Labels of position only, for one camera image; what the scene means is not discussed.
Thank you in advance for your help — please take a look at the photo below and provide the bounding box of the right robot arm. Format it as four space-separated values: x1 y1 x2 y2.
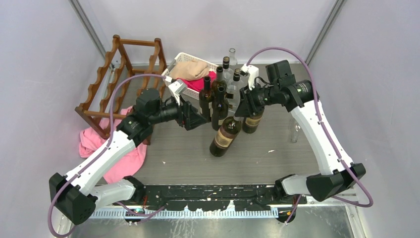
235 60 366 204

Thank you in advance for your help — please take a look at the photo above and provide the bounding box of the purple cable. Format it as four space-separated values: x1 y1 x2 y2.
245 46 374 208
48 73 168 238

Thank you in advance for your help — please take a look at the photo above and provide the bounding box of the dark bottle beige label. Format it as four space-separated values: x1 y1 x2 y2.
242 111 263 134

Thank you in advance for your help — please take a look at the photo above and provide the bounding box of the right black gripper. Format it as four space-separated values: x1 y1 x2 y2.
235 81 279 118

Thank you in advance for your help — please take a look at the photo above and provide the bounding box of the black-neck green wine bottle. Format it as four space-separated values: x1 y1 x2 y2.
211 86 229 130

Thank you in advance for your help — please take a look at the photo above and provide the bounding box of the rear clear bottle black cap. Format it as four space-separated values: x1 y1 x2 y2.
222 56 233 83

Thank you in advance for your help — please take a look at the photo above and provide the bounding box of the brown wine bottle white label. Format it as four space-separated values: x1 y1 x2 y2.
199 76 213 122

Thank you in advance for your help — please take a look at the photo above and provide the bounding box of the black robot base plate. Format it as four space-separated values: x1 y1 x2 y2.
121 184 298 211

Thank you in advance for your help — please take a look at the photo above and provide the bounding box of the brown wooden wine rack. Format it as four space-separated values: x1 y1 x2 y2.
74 35 167 146

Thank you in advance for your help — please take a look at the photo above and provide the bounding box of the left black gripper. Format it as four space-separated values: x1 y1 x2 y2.
149 93 207 130

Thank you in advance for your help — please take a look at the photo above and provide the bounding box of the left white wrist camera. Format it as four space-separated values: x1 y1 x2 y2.
164 76 187 106

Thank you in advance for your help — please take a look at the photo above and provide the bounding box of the clear drinking glass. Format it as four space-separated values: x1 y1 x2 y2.
290 118 301 143

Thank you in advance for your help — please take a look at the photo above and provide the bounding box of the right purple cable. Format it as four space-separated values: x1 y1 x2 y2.
245 46 374 208

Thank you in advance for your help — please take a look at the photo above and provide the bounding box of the pink cloth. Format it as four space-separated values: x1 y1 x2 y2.
79 127 147 183

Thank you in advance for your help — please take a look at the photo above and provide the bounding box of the beige cloth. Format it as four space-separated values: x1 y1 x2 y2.
169 60 209 81

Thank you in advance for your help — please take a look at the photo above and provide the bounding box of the empty clear glass bottle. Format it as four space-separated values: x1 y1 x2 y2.
229 48 237 67

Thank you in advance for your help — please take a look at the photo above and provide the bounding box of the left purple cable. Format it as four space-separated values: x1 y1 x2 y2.
48 73 168 238

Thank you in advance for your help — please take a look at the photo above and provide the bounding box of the silver-neck dark wine bottle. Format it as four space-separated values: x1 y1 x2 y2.
209 116 242 157

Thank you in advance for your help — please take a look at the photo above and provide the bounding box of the clear bottle black cap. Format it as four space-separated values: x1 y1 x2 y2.
226 68 243 114
222 56 233 83

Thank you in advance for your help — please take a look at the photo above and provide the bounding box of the white plastic basket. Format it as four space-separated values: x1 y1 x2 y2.
162 53 218 100

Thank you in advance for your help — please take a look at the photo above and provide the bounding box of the magenta cloth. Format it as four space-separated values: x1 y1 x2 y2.
182 71 216 92

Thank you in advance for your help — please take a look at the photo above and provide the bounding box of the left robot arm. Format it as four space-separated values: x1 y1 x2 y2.
49 89 207 225

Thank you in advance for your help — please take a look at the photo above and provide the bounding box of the dark bottle gold label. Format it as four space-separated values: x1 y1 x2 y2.
211 66 227 96

